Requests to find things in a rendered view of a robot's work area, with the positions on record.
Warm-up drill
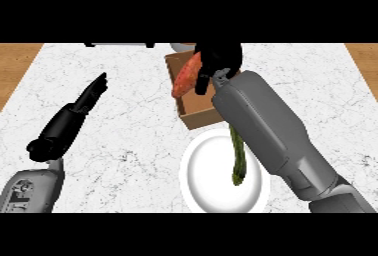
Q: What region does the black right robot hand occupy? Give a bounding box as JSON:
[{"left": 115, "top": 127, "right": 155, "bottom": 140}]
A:
[{"left": 193, "top": 43, "right": 245, "bottom": 96}]

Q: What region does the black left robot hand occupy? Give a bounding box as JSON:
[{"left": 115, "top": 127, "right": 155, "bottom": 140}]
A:
[{"left": 25, "top": 72, "right": 109, "bottom": 163}]

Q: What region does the orange sweet potato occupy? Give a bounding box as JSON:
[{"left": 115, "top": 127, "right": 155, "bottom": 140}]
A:
[{"left": 171, "top": 50, "right": 203, "bottom": 99}]

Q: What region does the brown cardboard box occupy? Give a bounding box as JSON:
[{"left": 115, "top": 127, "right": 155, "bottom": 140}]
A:
[{"left": 164, "top": 50, "right": 242, "bottom": 131}]

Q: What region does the white round plate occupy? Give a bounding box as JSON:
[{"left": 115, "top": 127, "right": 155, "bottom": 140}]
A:
[{"left": 178, "top": 127, "right": 271, "bottom": 214}]

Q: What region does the pale grey round bowl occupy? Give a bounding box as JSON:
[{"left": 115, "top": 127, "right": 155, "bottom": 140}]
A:
[{"left": 168, "top": 43, "right": 197, "bottom": 54}]

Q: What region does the pale appliance with black feet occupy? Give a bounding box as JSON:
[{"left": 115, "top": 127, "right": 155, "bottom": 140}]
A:
[{"left": 82, "top": 43, "right": 156, "bottom": 49}]

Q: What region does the green asparagus spear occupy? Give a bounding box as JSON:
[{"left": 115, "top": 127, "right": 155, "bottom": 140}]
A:
[{"left": 227, "top": 123, "right": 248, "bottom": 187}]

